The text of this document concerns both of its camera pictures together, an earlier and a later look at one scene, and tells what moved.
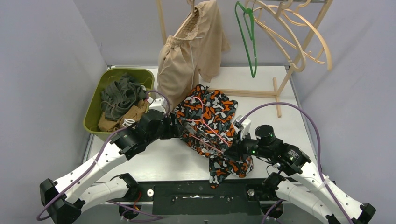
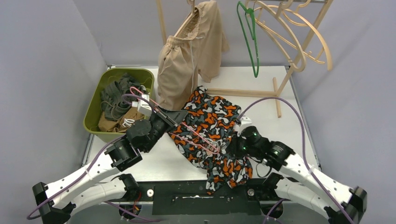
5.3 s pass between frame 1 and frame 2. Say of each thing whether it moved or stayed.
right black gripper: stayed
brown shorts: stayed
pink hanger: moved
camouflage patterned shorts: moved
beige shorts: stayed
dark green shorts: stayed
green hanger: moved
